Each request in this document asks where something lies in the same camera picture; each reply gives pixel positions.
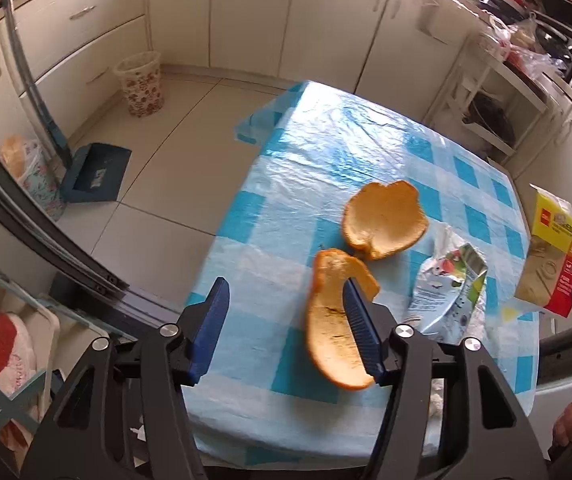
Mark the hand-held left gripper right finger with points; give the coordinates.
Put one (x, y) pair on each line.
(363, 332)

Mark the white paper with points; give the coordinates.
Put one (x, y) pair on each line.
(435, 400)

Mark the clear plastic bag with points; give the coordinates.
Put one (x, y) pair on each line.
(536, 60)

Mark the long orange peel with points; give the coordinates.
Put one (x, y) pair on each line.
(326, 330)

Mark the blue checked plastic tablecloth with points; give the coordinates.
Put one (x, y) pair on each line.
(346, 140)

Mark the red and yellow cardboard box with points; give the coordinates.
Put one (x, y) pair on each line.
(546, 260)

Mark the floral patterned container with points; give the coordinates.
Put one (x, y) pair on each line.
(40, 185)

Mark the white shelf rack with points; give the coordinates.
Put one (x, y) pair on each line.
(453, 105)

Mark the white plastic bag red print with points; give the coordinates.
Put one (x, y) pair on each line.
(498, 40)

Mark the floral wastebasket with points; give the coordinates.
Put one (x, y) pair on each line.
(140, 90)

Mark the black pan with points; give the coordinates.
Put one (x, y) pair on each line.
(491, 115)

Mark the large round orange peel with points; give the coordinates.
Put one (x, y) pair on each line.
(386, 220)

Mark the grey shoe rack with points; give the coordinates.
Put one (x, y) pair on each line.
(3, 402)

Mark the blue dustpan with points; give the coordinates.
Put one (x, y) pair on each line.
(93, 170)

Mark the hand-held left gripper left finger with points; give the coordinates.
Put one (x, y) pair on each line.
(210, 330)

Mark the silver foil packet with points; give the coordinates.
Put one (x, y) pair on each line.
(446, 295)

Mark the white kitchen base cabinets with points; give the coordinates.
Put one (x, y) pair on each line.
(246, 15)

